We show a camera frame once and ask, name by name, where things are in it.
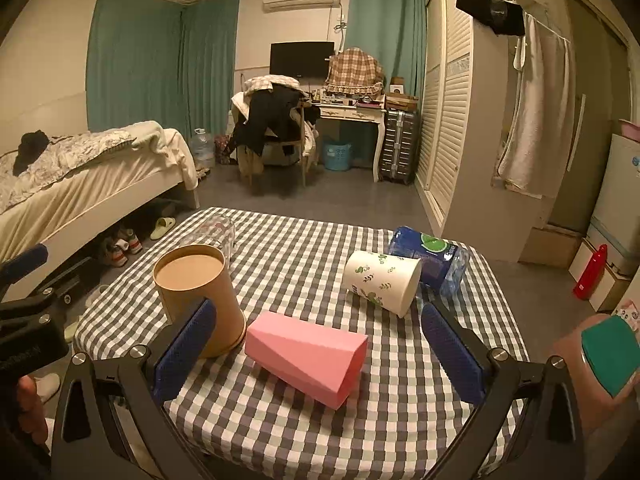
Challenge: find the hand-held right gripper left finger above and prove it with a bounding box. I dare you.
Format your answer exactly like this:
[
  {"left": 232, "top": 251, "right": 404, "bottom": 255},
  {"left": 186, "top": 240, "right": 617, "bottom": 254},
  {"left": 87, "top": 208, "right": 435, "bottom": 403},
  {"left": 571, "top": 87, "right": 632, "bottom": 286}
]
[{"left": 50, "top": 297, "right": 218, "bottom": 480}]

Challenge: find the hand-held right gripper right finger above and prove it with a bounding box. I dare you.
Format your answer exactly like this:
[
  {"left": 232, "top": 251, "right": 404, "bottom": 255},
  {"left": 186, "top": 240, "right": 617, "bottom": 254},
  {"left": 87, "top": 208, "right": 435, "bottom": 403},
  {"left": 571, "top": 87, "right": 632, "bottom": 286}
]
[{"left": 420, "top": 301, "right": 586, "bottom": 480}]

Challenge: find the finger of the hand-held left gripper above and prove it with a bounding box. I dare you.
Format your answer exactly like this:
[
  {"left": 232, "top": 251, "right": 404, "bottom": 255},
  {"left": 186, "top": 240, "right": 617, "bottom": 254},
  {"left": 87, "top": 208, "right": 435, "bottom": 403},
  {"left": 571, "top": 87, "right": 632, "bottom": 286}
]
[
  {"left": 0, "top": 244, "right": 49, "bottom": 291},
  {"left": 0, "top": 280, "right": 71, "bottom": 328}
]

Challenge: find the brown paper cup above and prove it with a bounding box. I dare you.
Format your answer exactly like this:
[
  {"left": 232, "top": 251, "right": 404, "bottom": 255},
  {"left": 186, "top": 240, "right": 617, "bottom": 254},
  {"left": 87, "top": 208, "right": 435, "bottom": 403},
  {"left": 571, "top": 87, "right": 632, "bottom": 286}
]
[{"left": 152, "top": 244, "right": 247, "bottom": 359}]

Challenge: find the white leaf print cup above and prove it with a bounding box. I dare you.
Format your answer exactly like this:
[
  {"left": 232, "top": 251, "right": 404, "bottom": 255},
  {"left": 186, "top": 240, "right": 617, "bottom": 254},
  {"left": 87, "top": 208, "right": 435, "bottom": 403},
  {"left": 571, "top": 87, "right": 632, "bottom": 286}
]
[{"left": 343, "top": 250, "right": 423, "bottom": 319}]

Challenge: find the clear glass cup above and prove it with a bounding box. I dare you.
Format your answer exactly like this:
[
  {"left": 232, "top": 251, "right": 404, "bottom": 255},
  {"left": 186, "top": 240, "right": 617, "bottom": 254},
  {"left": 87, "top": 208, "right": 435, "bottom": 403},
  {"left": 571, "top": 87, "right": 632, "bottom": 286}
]
[{"left": 191, "top": 213, "right": 236, "bottom": 267}]

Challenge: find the pink faceted cup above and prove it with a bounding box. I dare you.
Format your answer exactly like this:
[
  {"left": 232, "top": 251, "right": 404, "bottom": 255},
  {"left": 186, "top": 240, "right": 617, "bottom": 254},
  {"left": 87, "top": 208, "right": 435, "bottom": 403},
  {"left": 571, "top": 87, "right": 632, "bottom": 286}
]
[{"left": 245, "top": 311, "right": 369, "bottom": 411}]

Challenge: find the person's left hand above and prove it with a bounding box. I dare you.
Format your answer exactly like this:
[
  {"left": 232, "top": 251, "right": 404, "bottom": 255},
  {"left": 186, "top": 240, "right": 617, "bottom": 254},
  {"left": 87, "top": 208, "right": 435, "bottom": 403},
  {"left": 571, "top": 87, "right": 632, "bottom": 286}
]
[{"left": 16, "top": 374, "right": 52, "bottom": 457}]

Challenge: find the white slipper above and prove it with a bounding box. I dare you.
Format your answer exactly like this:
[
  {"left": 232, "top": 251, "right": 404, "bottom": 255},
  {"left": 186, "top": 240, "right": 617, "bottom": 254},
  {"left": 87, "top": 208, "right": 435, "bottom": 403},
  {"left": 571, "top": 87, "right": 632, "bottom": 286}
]
[{"left": 29, "top": 372, "right": 62, "bottom": 405}]

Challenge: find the white bed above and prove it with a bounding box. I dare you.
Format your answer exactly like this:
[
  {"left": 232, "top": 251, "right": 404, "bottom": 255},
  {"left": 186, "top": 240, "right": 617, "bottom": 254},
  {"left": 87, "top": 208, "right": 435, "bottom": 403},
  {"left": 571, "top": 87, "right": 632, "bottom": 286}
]
[{"left": 0, "top": 121, "right": 201, "bottom": 267}]

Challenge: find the pair of sneakers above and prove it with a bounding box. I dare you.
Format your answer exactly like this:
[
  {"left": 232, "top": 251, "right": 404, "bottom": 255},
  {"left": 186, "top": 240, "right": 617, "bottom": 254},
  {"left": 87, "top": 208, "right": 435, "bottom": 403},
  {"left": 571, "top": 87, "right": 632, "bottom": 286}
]
[{"left": 101, "top": 229, "right": 144, "bottom": 268}]

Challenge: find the blue plastic water bottle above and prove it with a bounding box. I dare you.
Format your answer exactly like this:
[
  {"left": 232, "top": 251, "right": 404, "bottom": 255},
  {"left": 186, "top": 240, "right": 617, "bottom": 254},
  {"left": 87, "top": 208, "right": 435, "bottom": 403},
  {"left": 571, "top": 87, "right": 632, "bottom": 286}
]
[{"left": 389, "top": 226, "right": 472, "bottom": 297}]

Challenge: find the dark cloth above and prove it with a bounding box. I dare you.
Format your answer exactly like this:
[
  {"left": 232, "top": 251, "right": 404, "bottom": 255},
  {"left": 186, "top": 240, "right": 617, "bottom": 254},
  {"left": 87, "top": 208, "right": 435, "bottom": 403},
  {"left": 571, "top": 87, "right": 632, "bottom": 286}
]
[{"left": 12, "top": 131, "right": 51, "bottom": 176}]

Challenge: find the patterned quilt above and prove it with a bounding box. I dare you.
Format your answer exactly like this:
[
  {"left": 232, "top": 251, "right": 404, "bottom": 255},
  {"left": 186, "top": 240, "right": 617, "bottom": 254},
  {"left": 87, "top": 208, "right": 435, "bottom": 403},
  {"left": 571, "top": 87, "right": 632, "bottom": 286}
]
[{"left": 0, "top": 129, "right": 137, "bottom": 213}]

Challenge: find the green slipper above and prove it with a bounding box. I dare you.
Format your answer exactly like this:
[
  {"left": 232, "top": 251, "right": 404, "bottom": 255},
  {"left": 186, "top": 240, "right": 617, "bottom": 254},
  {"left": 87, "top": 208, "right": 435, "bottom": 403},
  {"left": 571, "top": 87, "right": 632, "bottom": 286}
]
[{"left": 150, "top": 217, "right": 177, "bottom": 241}]

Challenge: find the pink container with green lid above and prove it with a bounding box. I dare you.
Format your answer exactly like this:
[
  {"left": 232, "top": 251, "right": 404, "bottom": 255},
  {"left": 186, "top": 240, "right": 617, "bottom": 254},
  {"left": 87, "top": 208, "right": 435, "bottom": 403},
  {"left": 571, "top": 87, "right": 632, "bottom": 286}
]
[{"left": 550, "top": 312, "right": 640, "bottom": 438}]

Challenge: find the grey checkered tablecloth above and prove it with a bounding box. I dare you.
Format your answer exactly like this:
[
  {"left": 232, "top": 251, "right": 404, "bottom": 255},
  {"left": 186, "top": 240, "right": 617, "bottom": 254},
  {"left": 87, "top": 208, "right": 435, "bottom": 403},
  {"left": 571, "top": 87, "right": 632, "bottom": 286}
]
[{"left": 74, "top": 206, "right": 531, "bottom": 480}]

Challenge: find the red bottle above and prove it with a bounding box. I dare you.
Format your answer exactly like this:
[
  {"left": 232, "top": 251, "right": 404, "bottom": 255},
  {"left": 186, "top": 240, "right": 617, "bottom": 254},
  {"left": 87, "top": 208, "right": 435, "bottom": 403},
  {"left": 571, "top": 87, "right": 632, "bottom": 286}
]
[{"left": 573, "top": 244, "right": 609, "bottom": 301}]

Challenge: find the white blanket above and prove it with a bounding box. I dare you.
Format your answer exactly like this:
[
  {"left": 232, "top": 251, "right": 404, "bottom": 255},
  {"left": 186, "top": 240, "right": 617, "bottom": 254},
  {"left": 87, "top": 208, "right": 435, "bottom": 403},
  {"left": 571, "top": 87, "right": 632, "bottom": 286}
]
[{"left": 122, "top": 121, "right": 201, "bottom": 192}]

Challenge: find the large water jug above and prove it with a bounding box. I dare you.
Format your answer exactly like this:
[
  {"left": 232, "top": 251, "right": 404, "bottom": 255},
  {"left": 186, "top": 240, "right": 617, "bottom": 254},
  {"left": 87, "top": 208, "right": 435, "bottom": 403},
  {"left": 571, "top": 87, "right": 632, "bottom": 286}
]
[{"left": 190, "top": 128, "right": 216, "bottom": 169}]

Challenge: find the dark suitcase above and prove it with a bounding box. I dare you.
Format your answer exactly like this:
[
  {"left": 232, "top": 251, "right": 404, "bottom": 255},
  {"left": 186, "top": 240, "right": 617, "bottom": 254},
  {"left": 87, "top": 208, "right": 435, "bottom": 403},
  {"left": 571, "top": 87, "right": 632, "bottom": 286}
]
[{"left": 377, "top": 108, "right": 420, "bottom": 185}]

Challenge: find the white louvered wardrobe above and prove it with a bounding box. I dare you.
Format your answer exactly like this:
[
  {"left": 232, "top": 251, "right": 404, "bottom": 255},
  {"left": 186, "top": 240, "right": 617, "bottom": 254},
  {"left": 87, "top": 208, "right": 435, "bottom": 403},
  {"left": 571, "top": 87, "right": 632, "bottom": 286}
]
[{"left": 414, "top": 0, "right": 553, "bottom": 266}]

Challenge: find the wooden chair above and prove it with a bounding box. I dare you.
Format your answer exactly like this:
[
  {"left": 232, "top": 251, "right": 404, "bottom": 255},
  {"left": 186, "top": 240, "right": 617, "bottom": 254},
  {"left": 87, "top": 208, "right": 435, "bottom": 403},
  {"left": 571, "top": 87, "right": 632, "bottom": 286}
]
[{"left": 231, "top": 75, "right": 321, "bottom": 194}]

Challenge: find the wide teal curtain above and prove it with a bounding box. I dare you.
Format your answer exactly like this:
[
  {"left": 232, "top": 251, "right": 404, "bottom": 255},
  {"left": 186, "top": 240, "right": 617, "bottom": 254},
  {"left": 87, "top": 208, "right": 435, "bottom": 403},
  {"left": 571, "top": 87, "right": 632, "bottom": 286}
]
[{"left": 86, "top": 0, "right": 184, "bottom": 134}]

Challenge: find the white fridge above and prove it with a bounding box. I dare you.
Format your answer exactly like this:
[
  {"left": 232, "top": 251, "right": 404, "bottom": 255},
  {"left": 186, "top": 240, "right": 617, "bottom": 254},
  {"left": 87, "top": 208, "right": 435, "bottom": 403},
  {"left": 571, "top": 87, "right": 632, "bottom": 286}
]
[{"left": 589, "top": 132, "right": 640, "bottom": 277}]

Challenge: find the blue plastic basket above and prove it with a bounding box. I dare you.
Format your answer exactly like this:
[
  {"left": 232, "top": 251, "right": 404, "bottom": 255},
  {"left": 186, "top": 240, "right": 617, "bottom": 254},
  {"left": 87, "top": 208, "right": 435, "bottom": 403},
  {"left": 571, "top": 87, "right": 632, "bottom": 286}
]
[{"left": 322, "top": 140, "right": 354, "bottom": 172}]

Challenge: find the black clothing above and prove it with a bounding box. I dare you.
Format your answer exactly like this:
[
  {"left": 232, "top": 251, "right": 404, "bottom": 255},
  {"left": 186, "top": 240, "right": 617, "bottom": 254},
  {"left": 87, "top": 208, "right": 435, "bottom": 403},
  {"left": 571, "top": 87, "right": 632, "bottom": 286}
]
[{"left": 231, "top": 85, "right": 315, "bottom": 157}]

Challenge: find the cardboard box on suitcase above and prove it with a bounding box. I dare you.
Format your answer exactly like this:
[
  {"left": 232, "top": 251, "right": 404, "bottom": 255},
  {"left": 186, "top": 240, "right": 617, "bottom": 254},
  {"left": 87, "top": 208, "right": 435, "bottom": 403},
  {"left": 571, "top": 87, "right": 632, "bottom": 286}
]
[{"left": 385, "top": 91, "right": 419, "bottom": 113}]

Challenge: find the white hanging towel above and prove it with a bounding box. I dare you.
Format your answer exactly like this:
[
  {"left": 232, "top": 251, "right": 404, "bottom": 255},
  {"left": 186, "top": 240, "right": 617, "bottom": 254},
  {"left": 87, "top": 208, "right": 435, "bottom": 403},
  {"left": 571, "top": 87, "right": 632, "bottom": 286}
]
[{"left": 497, "top": 12, "right": 577, "bottom": 197}]

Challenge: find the white desk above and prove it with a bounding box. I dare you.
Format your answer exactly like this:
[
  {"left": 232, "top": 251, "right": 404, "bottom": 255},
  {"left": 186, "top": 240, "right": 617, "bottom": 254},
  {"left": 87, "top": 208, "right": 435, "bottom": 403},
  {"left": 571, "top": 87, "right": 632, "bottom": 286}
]
[{"left": 312, "top": 91, "right": 389, "bottom": 184}]

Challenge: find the narrow teal curtain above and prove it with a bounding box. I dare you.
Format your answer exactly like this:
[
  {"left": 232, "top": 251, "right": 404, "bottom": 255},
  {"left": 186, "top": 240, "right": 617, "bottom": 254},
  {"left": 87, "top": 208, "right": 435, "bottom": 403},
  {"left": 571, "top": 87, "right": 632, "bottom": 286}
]
[{"left": 180, "top": 0, "right": 241, "bottom": 137}]

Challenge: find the plaid cloth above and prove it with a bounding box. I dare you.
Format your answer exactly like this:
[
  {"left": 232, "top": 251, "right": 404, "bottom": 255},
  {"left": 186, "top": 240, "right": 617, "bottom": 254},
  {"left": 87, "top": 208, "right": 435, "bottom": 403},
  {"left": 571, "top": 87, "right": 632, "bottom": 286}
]
[{"left": 324, "top": 47, "right": 386, "bottom": 99}]

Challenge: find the black monitor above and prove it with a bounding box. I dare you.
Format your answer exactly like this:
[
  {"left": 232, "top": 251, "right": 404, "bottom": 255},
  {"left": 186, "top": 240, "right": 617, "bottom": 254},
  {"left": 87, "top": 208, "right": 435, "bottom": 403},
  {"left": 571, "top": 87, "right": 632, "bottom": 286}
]
[{"left": 270, "top": 41, "right": 336, "bottom": 80}]

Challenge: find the teal curtain beside wardrobe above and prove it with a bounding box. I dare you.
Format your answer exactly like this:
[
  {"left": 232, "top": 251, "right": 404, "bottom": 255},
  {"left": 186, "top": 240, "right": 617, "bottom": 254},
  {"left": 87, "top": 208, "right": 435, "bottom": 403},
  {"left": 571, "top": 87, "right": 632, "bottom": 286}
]
[{"left": 345, "top": 0, "right": 429, "bottom": 99}]

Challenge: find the black hanging bag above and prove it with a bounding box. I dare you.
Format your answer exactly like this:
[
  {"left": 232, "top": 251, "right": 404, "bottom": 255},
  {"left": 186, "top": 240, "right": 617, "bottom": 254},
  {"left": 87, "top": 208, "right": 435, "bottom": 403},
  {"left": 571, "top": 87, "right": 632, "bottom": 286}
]
[{"left": 455, "top": 0, "right": 527, "bottom": 37}]

